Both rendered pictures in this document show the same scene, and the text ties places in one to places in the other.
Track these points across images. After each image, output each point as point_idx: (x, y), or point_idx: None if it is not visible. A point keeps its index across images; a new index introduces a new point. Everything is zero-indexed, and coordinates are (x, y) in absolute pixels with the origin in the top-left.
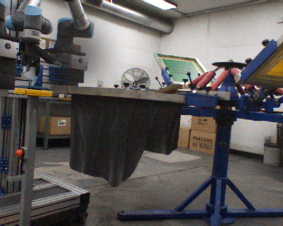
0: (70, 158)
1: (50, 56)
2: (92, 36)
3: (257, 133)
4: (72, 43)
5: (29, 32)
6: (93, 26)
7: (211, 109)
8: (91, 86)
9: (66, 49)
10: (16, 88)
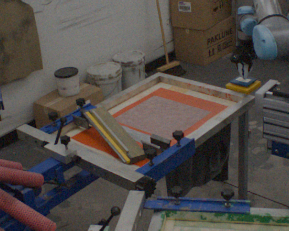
0: (225, 172)
1: (232, 54)
2: (258, 55)
3: None
4: None
5: None
6: (256, 36)
7: (0, 219)
8: (187, 79)
9: None
10: (257, 80)
